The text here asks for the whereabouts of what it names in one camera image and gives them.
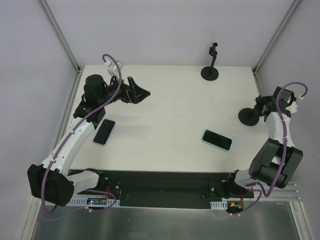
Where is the black phone stand round base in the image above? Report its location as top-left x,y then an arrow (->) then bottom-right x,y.
238,106 -> 260,127

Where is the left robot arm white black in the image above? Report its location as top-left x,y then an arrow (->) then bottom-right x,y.
27,74 -> 151,207

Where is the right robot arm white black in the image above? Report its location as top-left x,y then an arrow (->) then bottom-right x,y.
215,86 -> 303,199

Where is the phone with purple case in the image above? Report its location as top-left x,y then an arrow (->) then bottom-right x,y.
93,119 -> 116,146

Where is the phone with blue case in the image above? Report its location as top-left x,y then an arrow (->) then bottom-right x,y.
201,130 -> 232,151

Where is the black phone stand at back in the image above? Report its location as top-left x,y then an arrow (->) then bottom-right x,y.
200,42 -> 219,81

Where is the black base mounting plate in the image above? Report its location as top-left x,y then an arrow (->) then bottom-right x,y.
76,170 -> 261,208

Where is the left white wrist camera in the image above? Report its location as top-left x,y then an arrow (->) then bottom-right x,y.
104,60 -> 120,80

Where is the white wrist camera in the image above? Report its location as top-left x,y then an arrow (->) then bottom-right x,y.
104,60 -> 120,80
286,96 -> 303,114

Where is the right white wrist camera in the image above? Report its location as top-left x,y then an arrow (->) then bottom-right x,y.
286,96 -> 303,114

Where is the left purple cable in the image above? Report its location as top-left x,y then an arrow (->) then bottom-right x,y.
39,53 -> 124,222

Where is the purple cable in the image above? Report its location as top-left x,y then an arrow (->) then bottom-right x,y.
39,53 -> 124,222
212,81 -> 309,220

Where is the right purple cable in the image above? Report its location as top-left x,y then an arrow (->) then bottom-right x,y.
212,81 -> 309,220

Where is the right aluminium table rail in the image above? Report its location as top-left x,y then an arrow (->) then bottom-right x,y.
253,71 -> 311,240

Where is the aluminium table rail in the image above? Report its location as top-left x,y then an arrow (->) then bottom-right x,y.
15,66 -> 84,240
253,71 -> 311,240

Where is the left aluminium frame post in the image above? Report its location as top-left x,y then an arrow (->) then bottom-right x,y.
37,0 -> 81,73

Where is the aluminium frame post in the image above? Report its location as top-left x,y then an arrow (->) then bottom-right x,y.
37,0 -> 81,73
252,0 -> 303,76

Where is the right aluminium frame post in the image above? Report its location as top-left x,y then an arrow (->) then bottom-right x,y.
252,0 -> 303,76

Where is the right white cable duct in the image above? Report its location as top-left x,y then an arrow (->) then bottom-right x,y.
210,200 -> 228,211

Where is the white cable duct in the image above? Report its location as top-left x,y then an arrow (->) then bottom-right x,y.
66,197 -> 120,208
210,200 -> 228,211

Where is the left white cable duct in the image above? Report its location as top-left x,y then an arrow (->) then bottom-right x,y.
66,197 -> 120,208

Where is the left aluminium table rail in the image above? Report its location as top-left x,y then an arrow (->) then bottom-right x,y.
15,66 -> 84,240

